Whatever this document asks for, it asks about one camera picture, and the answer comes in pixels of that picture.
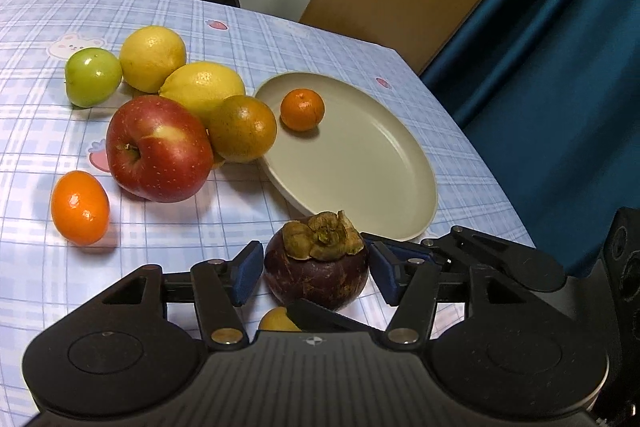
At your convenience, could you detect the greenish orange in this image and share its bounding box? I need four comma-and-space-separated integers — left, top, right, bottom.
208, 95, 278, 164

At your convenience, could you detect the green apple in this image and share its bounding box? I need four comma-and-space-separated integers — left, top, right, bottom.
65, 48, 123, 108

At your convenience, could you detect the beige round plate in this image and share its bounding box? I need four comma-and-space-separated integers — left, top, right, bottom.
254, 73, 439, 242

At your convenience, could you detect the dark blue curtain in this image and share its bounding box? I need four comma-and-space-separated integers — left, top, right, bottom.
420, 0, 640, 279

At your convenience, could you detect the dark purple mangosteen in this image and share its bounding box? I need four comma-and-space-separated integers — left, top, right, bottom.
263, 210, 371, 312

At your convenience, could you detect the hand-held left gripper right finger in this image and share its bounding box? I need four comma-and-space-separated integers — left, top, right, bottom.
369, 241, 547, 352

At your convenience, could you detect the red apple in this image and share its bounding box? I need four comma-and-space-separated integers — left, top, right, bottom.
105, 95, 215, 202

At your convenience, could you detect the oval orange mandarin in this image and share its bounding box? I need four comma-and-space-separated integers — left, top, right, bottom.
51, 170, 111, 247

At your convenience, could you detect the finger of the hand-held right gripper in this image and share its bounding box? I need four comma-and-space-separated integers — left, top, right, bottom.
286, 298, 385, 334
360, 226, 568, 294

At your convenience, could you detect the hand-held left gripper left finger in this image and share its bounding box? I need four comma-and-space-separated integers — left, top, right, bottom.
101, 241, 265, 352

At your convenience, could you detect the blue plaid tablecloth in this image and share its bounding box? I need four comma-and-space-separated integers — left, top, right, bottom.
0, 0, 537, 427

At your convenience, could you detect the yellow lemon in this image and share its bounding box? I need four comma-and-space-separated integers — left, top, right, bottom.
119, 26, 188, 94
159, 62, 246, 128

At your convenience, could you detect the small round mandarin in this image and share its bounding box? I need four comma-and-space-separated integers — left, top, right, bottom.
279, 89, 326, 132

